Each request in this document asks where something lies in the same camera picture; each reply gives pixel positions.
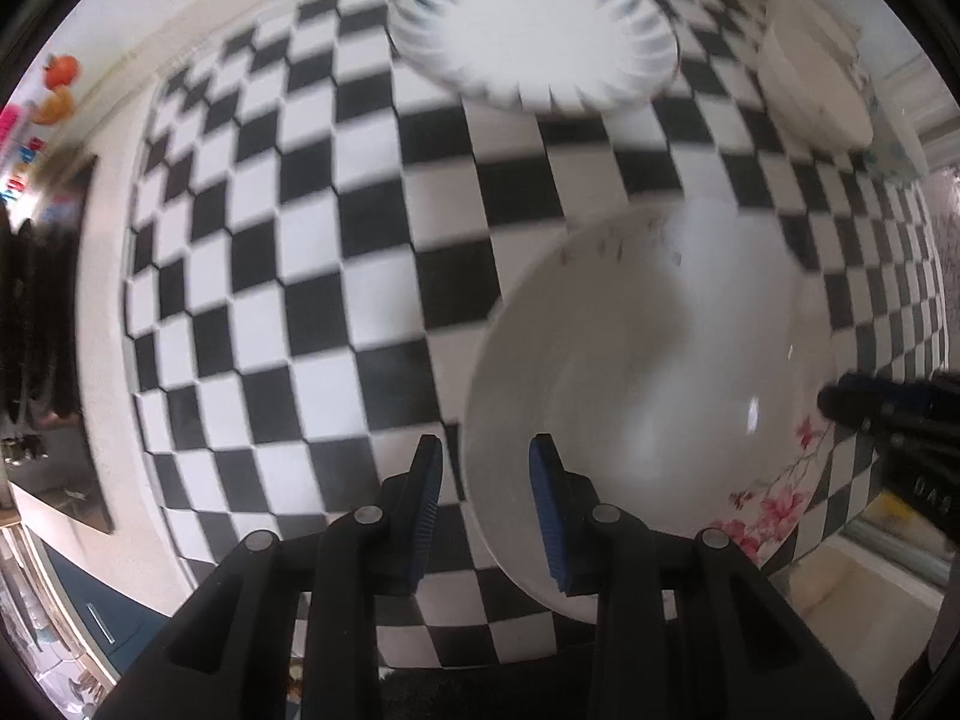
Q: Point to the orange toy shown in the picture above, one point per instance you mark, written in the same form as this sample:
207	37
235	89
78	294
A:
60	71

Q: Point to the dark flat panel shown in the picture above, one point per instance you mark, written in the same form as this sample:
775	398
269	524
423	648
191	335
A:
82	360

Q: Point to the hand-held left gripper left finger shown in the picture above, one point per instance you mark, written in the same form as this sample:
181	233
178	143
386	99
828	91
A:
427	510

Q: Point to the white plate with blue petals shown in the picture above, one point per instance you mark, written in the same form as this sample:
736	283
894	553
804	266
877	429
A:
532	37

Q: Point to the blue cabinet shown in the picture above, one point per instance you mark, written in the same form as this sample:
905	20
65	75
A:
97	607

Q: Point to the white bowl with blue rim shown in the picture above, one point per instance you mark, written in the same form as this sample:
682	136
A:
810	82

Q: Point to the white bowl with pink flowers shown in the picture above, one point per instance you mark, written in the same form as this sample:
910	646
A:
660	390

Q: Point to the yellow toy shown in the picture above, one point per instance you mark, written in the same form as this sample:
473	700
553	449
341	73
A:
52	106

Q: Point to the black and white checkered tablecloth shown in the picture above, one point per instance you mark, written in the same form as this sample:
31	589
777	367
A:
300	277

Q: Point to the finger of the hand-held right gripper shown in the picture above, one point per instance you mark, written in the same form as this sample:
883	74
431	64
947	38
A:
855	397

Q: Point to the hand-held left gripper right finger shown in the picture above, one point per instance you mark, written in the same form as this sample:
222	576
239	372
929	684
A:
544	510

